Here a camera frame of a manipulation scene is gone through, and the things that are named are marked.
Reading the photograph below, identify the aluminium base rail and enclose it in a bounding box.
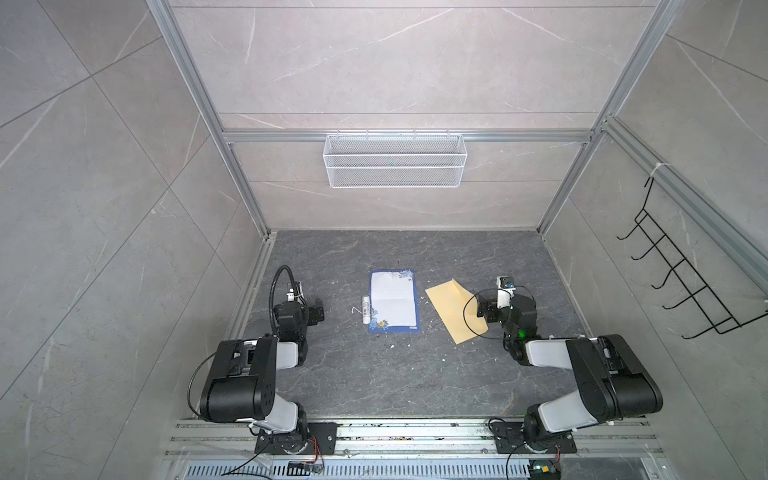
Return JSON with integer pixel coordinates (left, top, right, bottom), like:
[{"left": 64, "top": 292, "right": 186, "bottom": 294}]
[{"left": 160, "top": 418, "right": 665, "bottom": 460}]

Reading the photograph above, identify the black wire hook rack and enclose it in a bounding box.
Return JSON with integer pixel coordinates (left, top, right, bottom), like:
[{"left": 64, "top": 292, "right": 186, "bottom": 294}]
[{"left": 616, "top": 178, "right": 767, "bottom": 341}]

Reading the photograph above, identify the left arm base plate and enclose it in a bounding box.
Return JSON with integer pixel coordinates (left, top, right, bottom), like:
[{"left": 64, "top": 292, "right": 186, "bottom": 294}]
[{"left": 254, "top": 422, "right": 339, "bottom": 456}]

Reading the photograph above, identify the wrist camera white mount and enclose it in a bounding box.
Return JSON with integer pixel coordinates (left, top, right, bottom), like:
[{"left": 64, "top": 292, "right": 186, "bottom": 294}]
[
  {"left": 496, "top": 276, "right": 516, "bottom": 296},
  {"left": 286, "top": 281, "right": 306, "bottom": 304}
]

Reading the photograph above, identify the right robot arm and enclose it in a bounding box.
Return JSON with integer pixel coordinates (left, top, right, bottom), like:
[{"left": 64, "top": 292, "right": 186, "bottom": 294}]
[{"left": 472, "top": 289, "right": 663, "bottom": 449}]

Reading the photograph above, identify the tan paper envelope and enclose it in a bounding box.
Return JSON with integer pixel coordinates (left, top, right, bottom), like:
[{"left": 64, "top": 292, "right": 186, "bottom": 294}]
[{"left": 426, "top": 280, "right": 488, "bottom": 344}]

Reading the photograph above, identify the white letter with blue border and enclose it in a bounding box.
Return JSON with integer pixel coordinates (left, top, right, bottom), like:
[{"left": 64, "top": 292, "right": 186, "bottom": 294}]
[{"left": 368, "top": 269, "right": 420, "bottom": 333}]

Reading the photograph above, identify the right black camera cable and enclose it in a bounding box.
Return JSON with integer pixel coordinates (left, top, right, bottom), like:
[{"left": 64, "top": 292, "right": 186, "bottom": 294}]
[{"left": 461, "top": 286, "right": 502, "bottom": 341}]

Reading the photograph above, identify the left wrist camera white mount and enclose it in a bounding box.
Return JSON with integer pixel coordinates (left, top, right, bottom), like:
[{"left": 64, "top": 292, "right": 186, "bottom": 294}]
[{"left": 286, "top": 281, "right": 306, "bottom": 304}]

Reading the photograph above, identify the slotted cable duct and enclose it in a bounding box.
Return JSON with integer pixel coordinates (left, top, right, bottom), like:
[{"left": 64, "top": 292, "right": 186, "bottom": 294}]
[{"left": 181, "top": 458, "right": 532, "bottom": 479}]

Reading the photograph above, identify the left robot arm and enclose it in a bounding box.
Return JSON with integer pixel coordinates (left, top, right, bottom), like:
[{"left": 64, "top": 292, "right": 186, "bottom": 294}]
[{"left": 196, "top": 299, "right": 324, "bottom": 444}]

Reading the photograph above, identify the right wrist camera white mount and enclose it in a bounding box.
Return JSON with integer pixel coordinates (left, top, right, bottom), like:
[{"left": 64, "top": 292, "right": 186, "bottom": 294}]
[{"left": 496, "top": 276, "right": 516, "bottom": 296}]

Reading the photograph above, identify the left black camera cable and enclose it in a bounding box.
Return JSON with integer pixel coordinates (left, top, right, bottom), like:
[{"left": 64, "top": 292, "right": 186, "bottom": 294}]
[{"left": 268, "top": 264, "right": 299, "bottom": 335}]

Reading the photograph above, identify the white wire mesh basket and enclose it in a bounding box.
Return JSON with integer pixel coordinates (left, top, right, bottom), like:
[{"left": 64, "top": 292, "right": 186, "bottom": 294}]
[{"left": 323, "top": 133, "right": 468, "bottom": 189}]

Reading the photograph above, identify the black camera cable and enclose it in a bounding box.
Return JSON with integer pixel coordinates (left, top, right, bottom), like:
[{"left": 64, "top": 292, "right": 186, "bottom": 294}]
[
  {"left": 268, "top": 264, "right": 299, "bottom": 335},
  {"left": 461, "top": 286, "right": 502, "bottom": 341}
]

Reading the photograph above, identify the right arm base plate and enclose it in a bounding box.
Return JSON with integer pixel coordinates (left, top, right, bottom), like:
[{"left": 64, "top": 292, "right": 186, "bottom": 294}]
[{"left": 487, "top": 418, "right": 577, "bottom": 454}]

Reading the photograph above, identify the white glue stick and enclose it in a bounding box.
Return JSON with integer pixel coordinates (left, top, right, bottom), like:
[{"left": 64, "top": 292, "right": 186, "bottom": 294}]
[{"left": 362, "top": 296, "right": 371, "bottom": 325}]

